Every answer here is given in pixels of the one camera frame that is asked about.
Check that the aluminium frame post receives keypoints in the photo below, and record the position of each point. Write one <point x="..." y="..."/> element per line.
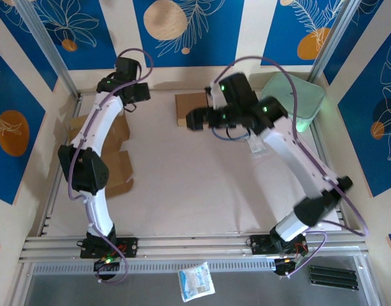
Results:
<point x="45" y="41"/>
<point x="334" y="41"/>

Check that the brown cardboard box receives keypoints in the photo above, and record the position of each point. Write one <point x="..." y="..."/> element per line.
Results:
<point x="119" y="172"/>
<point x="189" y="103"/>

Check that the grey metal plate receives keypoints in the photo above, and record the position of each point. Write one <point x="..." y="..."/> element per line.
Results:
<point x="87" y="293"/>

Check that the aluminium front rail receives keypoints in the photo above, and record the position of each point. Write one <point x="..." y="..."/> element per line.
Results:
<point x="195" y="247"/>

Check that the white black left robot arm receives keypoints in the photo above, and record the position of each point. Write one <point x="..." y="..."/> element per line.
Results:
<point x="87" y="172"/>

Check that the white blue wipes packet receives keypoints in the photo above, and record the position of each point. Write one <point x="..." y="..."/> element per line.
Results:
<point x="195" y="282"/>

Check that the mint green zip case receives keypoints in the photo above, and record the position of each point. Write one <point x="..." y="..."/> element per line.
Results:
<point x="303" y="95"/>

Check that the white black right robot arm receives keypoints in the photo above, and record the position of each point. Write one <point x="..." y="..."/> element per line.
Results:
<point x="288" y="150"/>

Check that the black ribbed block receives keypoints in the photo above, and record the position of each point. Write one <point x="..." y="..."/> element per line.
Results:
<point x="332" y="277"/>

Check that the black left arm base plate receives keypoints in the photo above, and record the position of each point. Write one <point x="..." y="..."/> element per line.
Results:
<point x="128" y="247"/>

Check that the aluminium side rail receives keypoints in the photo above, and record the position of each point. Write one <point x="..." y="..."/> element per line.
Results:
<point x="316" y="134"/>
<point x="75" y="108"/>

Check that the small clear plastic bag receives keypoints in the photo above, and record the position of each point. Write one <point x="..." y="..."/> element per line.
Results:
<point x="257" y="146"/>

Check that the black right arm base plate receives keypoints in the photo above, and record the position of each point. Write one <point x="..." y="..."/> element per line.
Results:
<point x="259" y="243"/>

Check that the blue stethoscope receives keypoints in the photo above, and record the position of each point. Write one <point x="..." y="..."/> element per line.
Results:
<point x="229" y="139"/>

